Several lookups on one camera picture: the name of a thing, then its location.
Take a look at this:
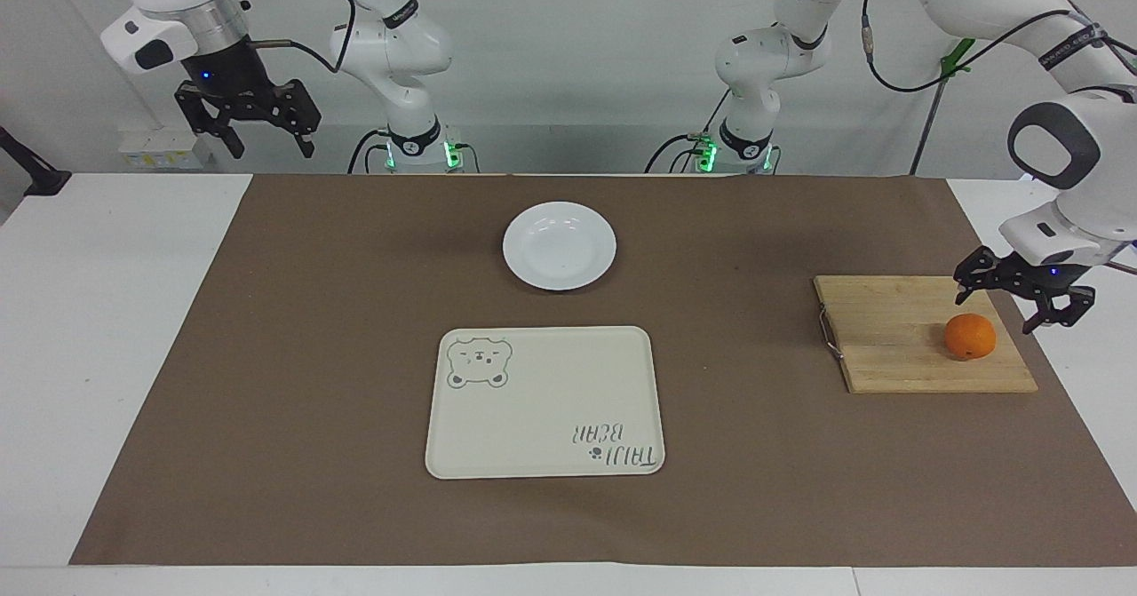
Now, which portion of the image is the grey pole with green clamp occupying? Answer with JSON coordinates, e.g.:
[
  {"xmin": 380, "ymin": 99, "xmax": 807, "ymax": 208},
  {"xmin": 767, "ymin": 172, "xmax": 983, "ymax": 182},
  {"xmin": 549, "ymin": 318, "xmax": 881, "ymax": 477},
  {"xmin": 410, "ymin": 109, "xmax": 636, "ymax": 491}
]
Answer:
[{"xmin": 908, "ymin": 36, "xmax": 977, "ymax": 177}]

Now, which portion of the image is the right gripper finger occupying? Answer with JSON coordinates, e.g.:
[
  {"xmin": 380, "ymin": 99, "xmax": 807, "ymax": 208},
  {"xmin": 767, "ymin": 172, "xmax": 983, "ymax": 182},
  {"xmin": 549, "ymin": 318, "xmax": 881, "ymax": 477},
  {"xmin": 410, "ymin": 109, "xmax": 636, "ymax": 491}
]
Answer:
[
  {"xmin": 174, "ymin": 80, "xmax": 246, "ymax": 161},
  {"xmin": 274, "ymin": 78, "xmax": 323, "ymax": 160}
]

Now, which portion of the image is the wooden cutting board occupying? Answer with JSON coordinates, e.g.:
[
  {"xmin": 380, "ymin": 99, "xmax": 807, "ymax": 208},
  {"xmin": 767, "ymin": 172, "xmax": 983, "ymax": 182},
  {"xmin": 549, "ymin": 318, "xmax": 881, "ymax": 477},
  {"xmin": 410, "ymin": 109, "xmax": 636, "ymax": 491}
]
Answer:
[{"xmin": 814, "ymin": 275, "xmax": 1039, "ymax": 395}]

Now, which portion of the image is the cream tray with bear print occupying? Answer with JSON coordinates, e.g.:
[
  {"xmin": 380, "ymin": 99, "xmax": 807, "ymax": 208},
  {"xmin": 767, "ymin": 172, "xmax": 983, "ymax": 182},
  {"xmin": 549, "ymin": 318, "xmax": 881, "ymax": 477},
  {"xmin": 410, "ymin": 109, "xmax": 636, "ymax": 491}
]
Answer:
[{"xmin": 425, "ymin": 326, "xmax": 666, "ymax": 481}]

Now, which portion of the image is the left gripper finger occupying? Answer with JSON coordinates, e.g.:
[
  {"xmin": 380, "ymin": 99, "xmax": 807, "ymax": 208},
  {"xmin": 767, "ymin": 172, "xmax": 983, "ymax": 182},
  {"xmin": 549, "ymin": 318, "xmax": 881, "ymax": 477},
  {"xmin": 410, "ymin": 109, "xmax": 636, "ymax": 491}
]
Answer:
[
  {"xmin": 1022, "ymin": 286, "xmax": 1098, "ymax": 337},
  {"xmin": 954, "ymin": 245, "xmax": 1023, "ymax": 306}
]

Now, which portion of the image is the white round plate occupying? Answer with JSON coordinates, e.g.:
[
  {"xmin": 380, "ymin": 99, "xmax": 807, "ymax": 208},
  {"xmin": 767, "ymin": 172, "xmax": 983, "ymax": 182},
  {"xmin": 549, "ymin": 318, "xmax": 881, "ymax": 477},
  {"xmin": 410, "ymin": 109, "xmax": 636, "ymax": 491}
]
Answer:
[{"xmin": 502, "ymin": 202, "xmax": 617, "ymax": 292}]

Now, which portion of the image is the orange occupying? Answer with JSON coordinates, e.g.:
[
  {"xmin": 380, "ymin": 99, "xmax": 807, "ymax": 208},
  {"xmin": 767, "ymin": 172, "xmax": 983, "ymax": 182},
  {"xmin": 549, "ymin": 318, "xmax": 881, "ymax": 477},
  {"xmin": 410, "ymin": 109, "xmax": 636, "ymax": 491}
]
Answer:
[{"xmin": 943, "ymin": 313, "xmax": 998, "ymax": 362}]

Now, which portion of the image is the black cable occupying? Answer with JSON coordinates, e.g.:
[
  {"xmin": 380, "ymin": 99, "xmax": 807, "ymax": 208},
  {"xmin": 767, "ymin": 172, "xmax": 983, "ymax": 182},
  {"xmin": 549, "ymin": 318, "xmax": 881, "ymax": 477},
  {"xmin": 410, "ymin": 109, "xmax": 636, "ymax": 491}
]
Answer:
[
  {"xmin": 646, "ymin": 90, "xmax": 735, "ymax": 175},
  {"xmin": 249, "ymin": 0, "xmax": 358, "ymax": 75},
  {"xmin": 347, "ymin": 129, "xmax": 393, "ymax": 175},
  {"xmin": 860, "ymin": 0, "xmax": 1137, "ymax": 275}
]

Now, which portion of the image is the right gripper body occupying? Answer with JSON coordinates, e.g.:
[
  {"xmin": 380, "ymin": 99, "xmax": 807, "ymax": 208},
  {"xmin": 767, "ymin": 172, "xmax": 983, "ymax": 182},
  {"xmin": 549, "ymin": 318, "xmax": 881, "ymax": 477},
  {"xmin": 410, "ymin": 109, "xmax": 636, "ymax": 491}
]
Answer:
[{"xmin": 181, "ymin": 36, "xmax": 285, "ymax": 123}]

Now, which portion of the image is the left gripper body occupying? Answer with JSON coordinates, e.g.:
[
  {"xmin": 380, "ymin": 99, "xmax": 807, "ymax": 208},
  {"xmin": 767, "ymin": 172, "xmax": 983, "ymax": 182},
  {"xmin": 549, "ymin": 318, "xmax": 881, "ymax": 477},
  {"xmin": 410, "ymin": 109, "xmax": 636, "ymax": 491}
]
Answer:
[{"xmin": 1012, "ymin": 258, "xmax": 1091, "ymax": 300}]

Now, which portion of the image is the black stand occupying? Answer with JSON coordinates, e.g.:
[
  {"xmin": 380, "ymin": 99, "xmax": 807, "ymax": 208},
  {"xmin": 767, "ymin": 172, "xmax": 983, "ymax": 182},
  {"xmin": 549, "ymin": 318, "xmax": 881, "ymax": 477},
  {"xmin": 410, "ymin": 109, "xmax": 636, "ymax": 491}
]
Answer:
[{"xmin": 0, "ymin": 125, "xmax": 73, "ymax": 198}]

